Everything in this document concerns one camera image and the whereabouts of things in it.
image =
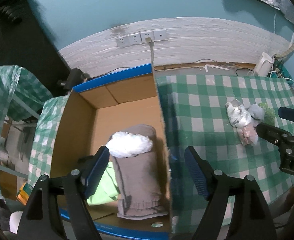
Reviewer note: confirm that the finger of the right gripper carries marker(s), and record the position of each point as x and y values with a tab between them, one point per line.
286	113
274	135

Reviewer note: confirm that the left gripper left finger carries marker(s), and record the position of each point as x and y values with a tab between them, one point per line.
42	218

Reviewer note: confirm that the green sparkly scouring cloth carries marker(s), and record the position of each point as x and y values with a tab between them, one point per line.
269	114

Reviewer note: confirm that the pink packaged cloth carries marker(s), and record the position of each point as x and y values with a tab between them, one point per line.
248	135

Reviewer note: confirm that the white grey patterned cloth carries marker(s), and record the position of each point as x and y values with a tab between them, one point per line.
238	116

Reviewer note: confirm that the light green cloth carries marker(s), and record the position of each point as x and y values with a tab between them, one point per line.
107	190

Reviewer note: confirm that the white fluffy soft ball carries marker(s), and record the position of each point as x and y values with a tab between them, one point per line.
125	144

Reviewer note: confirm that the grey rolled sock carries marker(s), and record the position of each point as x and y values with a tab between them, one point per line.
257	114

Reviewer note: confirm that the teal plastic basket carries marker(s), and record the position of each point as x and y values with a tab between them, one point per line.
280	71

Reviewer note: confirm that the white electric kettle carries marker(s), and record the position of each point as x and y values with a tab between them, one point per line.
264	66

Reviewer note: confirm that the green checkered tablecloth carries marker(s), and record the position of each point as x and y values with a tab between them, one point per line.
195	115

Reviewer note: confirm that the grey brown folded towel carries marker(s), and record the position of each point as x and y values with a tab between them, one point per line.
137	179

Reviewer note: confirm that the blue cardboard box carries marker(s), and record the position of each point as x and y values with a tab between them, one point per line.
95	110

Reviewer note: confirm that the black cylinder object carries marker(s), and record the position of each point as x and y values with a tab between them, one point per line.
76	77

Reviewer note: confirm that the white wall socket strip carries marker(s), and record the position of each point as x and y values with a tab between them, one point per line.
141	38

